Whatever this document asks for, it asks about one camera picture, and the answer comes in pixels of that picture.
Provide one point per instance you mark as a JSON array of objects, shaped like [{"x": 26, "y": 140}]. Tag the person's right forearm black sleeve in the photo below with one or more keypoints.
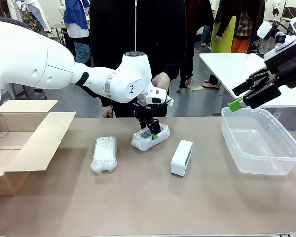
[{"x": 106, "y": 101}]

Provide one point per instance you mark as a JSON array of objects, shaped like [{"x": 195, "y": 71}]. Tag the person's left forearm black sleeve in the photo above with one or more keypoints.
[{"x": 175, "y": 66}]

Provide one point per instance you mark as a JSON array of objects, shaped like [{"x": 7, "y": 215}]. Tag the person torso in black hoodie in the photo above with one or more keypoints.
[{"x": 138, "y": 29}]

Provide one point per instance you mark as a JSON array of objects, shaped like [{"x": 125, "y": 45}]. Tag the bubble-wrapped clock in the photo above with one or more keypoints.
[
  {"x": 104, "y": 154},
  {"x": 143, "y": 142}
]

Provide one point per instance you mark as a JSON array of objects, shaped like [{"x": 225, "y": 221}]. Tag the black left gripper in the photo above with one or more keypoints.
[{"x": 143, "y": 114}]

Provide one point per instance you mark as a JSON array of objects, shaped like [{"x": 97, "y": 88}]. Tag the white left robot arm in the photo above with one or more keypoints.
[{"x": 27, "y": 61}]

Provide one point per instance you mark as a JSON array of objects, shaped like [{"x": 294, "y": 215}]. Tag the person in blue jacket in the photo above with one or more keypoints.
[{"x": 76, "y": 22}]

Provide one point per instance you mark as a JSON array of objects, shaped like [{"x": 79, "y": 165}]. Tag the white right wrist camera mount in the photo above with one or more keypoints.
[{"x": 283, "y": 50}]

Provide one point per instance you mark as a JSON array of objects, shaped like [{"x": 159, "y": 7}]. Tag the small background desk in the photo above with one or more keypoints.
[{"x": 58, "y": 27}]

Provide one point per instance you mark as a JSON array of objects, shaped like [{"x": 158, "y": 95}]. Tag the white side table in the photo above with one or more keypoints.
[{"x": 234, "y": 69}]

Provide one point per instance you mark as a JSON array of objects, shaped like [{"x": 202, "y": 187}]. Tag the person in yellow apron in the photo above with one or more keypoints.
[{"x": 224, "y": 34}]

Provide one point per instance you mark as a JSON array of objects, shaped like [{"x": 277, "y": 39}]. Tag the dark laptop screen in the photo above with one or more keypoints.
[{"x": 292, "y": 12}]

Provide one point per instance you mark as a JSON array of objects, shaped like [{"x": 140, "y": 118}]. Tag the grey metal stool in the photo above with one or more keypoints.
[{"x": 27, "y": 93}]

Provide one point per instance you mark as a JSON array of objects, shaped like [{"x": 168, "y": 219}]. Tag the person in plaid shirt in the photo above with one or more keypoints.
[{"x": 243, "y": 32}]

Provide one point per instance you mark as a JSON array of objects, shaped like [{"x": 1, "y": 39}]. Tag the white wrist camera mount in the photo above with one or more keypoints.
[
  {"x": 170, "y": 100},
  {"x": 283, "y": 50}
]

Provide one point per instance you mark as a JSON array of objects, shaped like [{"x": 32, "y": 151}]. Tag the white unwrapped clock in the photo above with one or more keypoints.
[{"x": 181, "y": 158}]

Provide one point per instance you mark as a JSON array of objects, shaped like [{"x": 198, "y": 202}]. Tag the clear plastic container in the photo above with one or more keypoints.
[{"x": 259, "y": 148}]

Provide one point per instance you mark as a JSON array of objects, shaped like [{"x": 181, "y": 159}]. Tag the person's right hand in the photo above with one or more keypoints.
[{"x": 107, "y": 111}]

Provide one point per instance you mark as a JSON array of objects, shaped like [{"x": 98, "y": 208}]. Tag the open cardboard box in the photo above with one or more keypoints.
[{"x": 39, "y": 138}]

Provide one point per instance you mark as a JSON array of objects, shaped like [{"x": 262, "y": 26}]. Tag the person's left hand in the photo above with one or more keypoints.
[{"x": 161, "y": 81}]

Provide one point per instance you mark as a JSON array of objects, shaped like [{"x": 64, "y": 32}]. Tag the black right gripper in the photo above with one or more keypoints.
[{"x": 291, "y": 69}]

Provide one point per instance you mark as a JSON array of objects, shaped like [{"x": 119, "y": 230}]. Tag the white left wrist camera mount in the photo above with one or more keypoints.
[{"x": 170, "y": 100}]

